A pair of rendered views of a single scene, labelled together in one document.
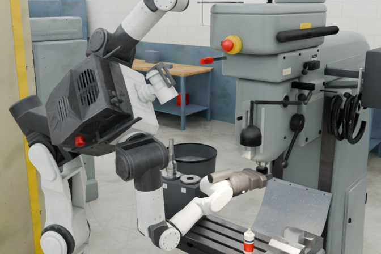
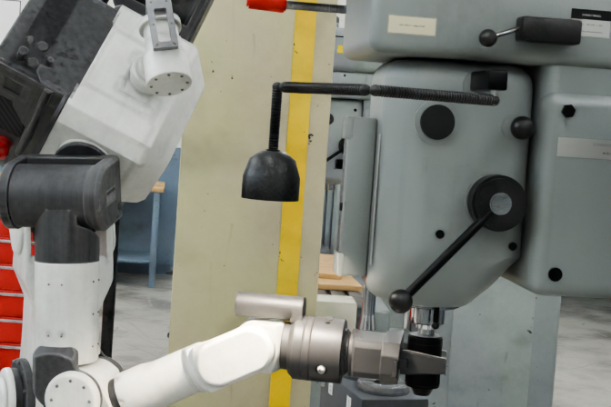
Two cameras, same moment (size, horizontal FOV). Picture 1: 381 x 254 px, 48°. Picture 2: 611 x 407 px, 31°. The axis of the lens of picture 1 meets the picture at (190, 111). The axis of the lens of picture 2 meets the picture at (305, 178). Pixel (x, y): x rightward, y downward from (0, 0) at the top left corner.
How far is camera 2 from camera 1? 1.30 m
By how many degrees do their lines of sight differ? 45
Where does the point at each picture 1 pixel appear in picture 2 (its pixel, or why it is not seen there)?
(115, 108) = (20, 68)
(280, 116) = (417, 163)
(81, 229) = not seen: hidden behind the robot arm
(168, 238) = (65, 391)
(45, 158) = not seen: hidden behind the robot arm
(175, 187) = (341, 393)
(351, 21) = not seen: outside the picture
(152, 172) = (52, 219)
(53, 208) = (27, 322)
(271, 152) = (389, 265)
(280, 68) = (377, 9)
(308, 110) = (564, 180)
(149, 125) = (117, 134)
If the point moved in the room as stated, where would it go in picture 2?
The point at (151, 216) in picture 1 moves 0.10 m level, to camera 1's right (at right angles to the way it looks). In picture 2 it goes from (42, 326) to (83, 339)
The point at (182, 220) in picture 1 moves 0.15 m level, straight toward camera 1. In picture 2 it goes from (132, 375) to (39, 389)
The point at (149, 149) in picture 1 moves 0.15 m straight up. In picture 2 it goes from (62, 170) to (68, 62)
